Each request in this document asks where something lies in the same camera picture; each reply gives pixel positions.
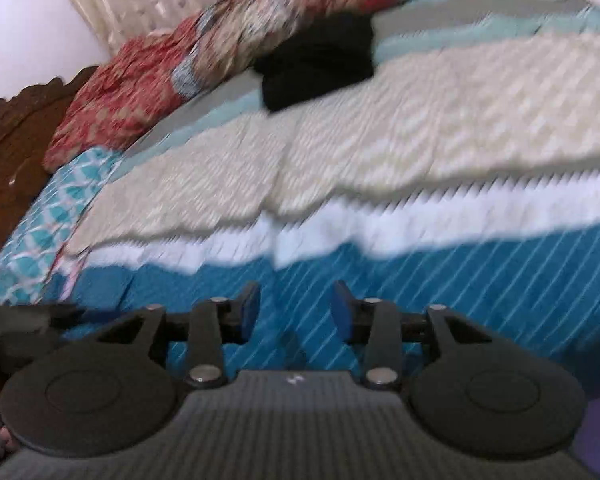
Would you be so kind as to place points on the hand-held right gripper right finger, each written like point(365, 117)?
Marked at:
point(341, 312)

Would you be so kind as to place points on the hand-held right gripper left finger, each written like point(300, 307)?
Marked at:
point(250, 310)

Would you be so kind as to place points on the black pants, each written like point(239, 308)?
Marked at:
point(320, 60)

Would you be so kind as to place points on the teal patterned pillow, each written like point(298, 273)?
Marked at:
point(45, 220)

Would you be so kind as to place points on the carved wooden headboard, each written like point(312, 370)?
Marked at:
point(15, 150)

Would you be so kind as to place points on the patchwork bedspread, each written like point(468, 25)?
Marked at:
point(430, 125)

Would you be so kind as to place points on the purple cloth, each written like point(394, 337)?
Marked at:
point(597, 435)

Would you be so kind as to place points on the red floral pillow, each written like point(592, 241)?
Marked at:
point(280, 15)

